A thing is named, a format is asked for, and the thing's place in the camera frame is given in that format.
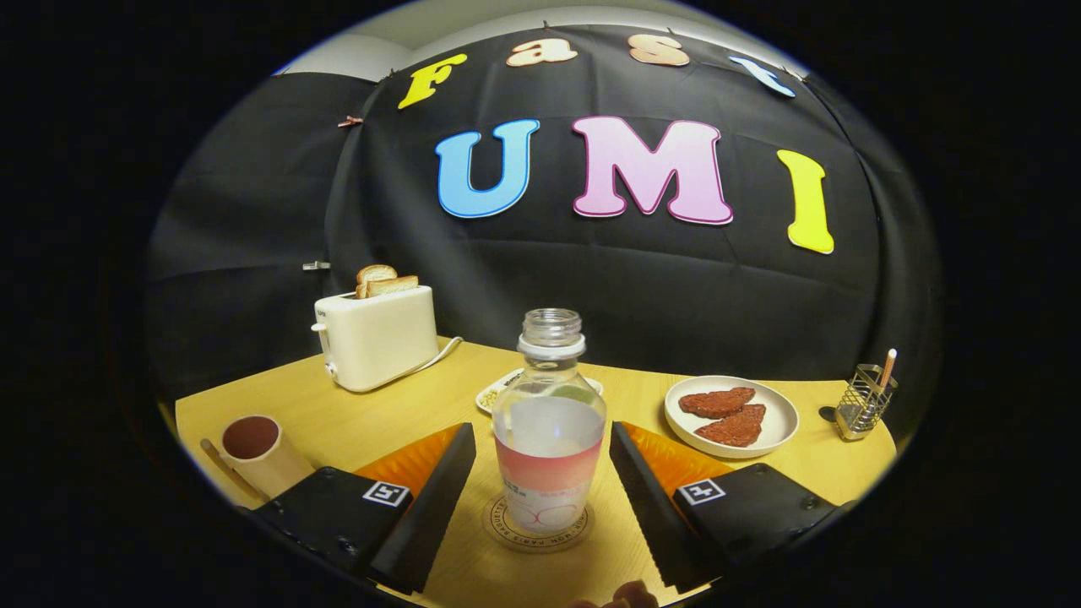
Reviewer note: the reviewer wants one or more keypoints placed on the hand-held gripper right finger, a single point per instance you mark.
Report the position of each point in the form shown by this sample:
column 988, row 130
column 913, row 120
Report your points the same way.
column 650, row 515

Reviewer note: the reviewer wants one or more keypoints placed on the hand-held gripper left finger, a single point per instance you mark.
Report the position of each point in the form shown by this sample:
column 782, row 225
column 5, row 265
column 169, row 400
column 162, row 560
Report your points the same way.
column 431, row 515

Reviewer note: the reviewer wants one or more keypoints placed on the round wooden coaster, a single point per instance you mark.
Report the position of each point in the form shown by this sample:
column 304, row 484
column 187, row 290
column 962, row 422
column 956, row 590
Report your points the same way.
column 505, row 534

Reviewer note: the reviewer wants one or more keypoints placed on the clear juice bottle pink label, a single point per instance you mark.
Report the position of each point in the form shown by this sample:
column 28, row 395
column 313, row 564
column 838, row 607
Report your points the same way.
column 549, row 456

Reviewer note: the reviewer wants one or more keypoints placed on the wooden table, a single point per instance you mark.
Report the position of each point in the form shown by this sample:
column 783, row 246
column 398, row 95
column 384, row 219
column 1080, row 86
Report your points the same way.
column 405, row 414

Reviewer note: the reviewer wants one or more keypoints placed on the reddish brown meat patty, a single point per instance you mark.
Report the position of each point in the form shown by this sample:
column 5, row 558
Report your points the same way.
column 718, row 402
column 735, row 429

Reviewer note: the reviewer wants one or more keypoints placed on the white divided grain dish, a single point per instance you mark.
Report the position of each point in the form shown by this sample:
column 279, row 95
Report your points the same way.
column 494, row 395

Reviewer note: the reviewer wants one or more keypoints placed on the white round plate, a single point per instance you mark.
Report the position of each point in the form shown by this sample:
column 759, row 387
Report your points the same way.
column 781, row 418

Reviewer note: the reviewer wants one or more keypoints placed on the cream toaster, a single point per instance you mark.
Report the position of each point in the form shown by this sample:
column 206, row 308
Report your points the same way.
column 380, row 338

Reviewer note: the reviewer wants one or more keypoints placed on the black backdrop cloth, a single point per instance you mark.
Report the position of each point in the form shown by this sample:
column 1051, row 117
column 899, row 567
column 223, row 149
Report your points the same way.
column 633, row 287

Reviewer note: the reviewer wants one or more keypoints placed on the toast slice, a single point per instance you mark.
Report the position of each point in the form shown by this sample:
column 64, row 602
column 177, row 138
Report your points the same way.
column 395, row 285
column 374, row 273

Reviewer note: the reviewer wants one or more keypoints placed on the pencil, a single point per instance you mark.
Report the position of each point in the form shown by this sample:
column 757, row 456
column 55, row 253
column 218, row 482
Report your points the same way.
column 888, row 367

